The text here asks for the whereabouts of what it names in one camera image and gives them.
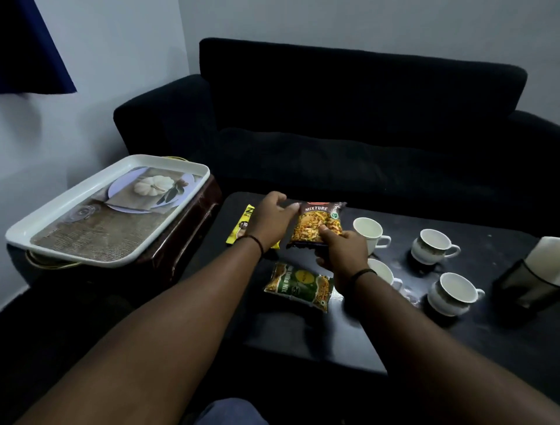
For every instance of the person's right hand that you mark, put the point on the person's right hand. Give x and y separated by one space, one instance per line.
348 254

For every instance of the person's left hand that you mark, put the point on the person's left hand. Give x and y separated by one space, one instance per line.
267 221

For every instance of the person's right thumb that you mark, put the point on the person's right thumb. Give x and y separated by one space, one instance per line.
329 231

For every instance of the person's left thumb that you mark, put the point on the person's left thumb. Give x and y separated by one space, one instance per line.
290 209

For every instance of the red brown snack packet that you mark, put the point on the red brown snack packet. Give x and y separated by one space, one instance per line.
316 219

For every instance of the person's right forearm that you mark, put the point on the person's right forearm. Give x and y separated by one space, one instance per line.
420 350

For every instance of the person's left forearm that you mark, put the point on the person's left forearm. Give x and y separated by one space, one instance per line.
166 332

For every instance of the white ceramic cup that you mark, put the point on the white ceramic cup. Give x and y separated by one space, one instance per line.
383 271
366 230
431 247
453 293

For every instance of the black left wrist band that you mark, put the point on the black left wrist band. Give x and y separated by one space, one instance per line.
255 241

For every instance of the black wrist band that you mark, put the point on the black wrist band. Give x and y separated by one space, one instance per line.
255 241
362 273

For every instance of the black right wrist band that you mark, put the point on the black right wrist band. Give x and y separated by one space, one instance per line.
362 273

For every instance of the yellow black sachet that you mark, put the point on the yellow black sachet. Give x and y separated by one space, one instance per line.
238 223

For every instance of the green snack packet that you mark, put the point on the green snack packet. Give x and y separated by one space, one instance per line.
299 287

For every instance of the black fabric sofa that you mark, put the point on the black fabric sofa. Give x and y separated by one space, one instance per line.
350 131

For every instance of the brown wooden side table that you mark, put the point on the brown wooden side table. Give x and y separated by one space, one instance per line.
183 236

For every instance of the white printed serving tray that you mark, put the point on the white printed serving tray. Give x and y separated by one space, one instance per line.
100 219

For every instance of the dark tissue holder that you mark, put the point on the dark tissue holder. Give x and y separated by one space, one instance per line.
520 287

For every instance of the person's blue trousers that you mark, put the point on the person's blue trousers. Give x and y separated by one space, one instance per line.
232 413

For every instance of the dark blue curtain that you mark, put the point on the dark blue curtain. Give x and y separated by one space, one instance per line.
30 48

